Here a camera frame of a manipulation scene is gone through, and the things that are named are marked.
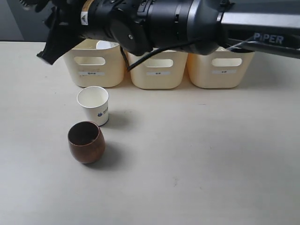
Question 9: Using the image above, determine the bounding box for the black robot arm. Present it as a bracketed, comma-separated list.
[38, 0, 300, 64]

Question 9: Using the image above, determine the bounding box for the brown wooden cup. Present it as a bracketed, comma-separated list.
[67, 121, 106, 164]

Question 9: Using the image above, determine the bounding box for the right cream plastic bin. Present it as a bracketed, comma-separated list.
[187, 47, 255, 89]

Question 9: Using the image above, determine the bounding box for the middle cream plastic bin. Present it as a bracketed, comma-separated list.
[130, 50, 188, 89]

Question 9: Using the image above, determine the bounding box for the clear plastic bottle white cap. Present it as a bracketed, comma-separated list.
[96, 40, 119, 50]

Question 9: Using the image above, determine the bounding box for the left cream plastic bin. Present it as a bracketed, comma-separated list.
[63, 39, 125, 88]

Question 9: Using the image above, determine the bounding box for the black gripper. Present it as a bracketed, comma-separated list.
[37, 0, 152, 65]

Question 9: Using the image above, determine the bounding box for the black cable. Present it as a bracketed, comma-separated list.
[120, 35, 249, 72]

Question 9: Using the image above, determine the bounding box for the cream plastic bin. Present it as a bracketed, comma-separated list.
[187, 47, 255, 89]
[130, 50, 188, 89]
[63, 39, 125, 88]

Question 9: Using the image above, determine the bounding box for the white paper cup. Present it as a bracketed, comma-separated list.
[77, 86, 109, 126]

